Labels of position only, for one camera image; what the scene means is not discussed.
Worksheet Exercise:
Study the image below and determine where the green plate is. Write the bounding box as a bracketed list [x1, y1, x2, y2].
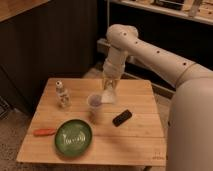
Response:
[54, 119, 93, 158]

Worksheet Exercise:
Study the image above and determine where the clear plastic bottle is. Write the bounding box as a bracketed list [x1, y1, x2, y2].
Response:
[56, 81, 70, 108]

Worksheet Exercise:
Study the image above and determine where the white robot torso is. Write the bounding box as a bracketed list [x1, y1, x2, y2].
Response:
[165, 77, 213, 171]

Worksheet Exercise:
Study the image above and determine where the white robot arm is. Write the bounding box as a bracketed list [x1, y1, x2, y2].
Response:
[103, 24, 213, 93]

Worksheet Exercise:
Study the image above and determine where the black rectangular sponge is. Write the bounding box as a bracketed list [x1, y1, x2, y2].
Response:
[113, 110, 132, 127]

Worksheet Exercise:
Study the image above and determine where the white sponge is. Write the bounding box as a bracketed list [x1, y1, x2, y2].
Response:
[101, 90, 116, 104]

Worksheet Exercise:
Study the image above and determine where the wooden table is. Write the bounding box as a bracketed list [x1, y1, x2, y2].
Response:
[17, 78, 166, 166]

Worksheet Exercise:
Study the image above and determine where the ceramic cup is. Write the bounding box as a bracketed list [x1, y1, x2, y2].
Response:
[87, 94, 102, 117]

